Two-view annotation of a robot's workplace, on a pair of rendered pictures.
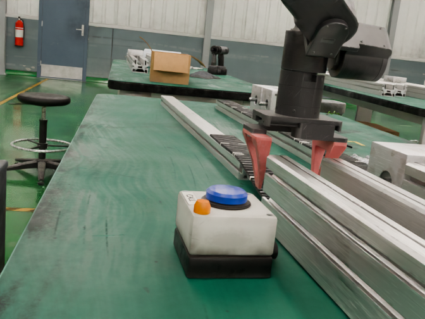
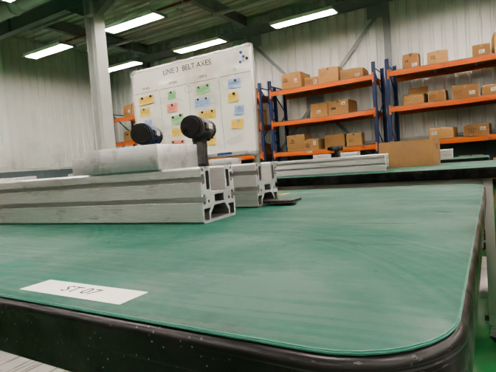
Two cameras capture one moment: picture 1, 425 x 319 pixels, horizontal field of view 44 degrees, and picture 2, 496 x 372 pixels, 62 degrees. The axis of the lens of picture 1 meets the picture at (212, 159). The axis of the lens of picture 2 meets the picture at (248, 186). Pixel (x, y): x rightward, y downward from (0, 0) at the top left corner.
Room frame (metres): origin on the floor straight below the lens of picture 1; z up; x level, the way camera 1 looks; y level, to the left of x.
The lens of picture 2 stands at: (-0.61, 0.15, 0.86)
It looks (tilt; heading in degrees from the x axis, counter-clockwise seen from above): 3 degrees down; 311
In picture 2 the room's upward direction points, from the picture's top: 4 degrees counter-clockwise
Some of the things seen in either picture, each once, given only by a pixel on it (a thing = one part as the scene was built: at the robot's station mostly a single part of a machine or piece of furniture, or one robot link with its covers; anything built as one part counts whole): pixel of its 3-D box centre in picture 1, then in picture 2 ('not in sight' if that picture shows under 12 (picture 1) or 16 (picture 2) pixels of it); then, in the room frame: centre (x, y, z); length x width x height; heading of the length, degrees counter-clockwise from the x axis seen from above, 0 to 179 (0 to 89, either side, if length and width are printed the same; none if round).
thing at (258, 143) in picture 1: (272, 153); not in sight; (0.67, -0.08, 0.86); 0.07 x 0.07 x 0.09; 13
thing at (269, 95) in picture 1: (275, 104); not in sight; (1.66, -0.18, 0.83); 0.11 x 0.10 x 0.10; 103
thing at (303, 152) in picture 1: (265, 128); not in sight; (1.34, -0.13, 0.79); 0.96 x 0.04 x 0.03; 14
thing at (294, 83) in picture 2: not in sight; (327, 130); (4.81, -9.33, 1.58); 2.83 x 0.98 x 3.15; 10
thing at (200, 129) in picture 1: (193, 123); not in sight; (1.29, 0.06, 0.79); 0.96 x 0.04 x 0.03; 14
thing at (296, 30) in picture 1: (310, 52); not in sight; (0.68, -0.11, 0.99); 0.07 x 0.06 x 0.07; 100
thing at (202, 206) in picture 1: (202, 205); not in sight; (0.44, 0.00, 0.85); 0.01 x 0.01 x 0.01
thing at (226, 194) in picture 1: (226, 199); not in sight; (0.48, -0.02, 0.84); 0.04 x 0.04 x 0.02
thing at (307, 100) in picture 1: (298, 100); not in sight; (0.67, -0.10, 0.93); 0.10 x 0.07 x 0.07; 103
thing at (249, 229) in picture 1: (231, 231); not in sight; (0.48, -0.03, 0.81); 0.10 x 0.08 x 0.06; 104
